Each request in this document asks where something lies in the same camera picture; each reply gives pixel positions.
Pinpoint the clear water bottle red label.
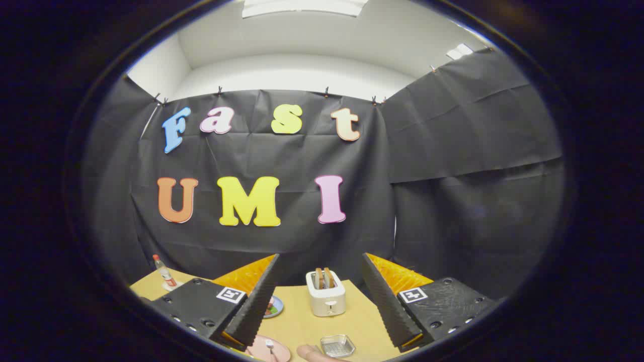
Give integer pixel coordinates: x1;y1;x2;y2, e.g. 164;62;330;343
152;254;178;288

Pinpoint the pink plate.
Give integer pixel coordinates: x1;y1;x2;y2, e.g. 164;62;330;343
247;334;291;362

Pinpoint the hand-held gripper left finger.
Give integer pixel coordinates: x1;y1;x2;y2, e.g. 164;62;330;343
150;254;281;352

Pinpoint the blue plate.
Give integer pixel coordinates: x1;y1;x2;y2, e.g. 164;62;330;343
263;296;285;319

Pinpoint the metal wire cutlery basket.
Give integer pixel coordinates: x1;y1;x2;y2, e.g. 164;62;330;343
320;334;356;358

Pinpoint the white toaster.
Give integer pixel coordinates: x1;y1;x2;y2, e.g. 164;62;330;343
306;269;347;317

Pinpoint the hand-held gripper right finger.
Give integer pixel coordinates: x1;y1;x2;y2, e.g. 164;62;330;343
361;253;500;352

